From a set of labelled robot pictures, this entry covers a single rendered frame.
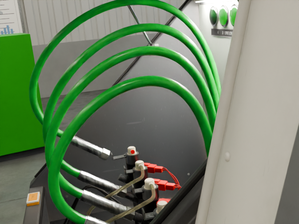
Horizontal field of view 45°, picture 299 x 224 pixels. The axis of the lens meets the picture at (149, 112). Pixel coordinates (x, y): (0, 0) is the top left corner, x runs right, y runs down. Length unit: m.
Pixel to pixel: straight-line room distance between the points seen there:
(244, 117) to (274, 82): 0.05
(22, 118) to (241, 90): 3.77
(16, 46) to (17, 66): 0.21
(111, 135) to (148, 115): 0.12
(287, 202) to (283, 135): 0.05
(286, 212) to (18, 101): 3.82
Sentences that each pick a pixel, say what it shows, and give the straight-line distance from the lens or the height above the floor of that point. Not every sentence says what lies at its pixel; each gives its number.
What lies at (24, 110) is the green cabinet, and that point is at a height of 0.53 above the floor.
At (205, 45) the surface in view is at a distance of 0.74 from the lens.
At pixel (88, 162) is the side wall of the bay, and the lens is 1.08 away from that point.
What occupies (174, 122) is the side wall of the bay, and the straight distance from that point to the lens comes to 1.09.
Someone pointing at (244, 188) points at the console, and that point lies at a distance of 0.32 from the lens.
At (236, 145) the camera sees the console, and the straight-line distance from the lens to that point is 0.34.
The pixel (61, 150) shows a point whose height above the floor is 1.24.
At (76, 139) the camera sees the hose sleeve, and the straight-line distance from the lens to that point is 0.72.
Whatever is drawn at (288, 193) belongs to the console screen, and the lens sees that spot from 0.27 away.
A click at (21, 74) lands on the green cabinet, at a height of 0.90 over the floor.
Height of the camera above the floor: 1.40
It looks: 15 degrees down
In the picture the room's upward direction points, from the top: 5 degrees counter-clockwise
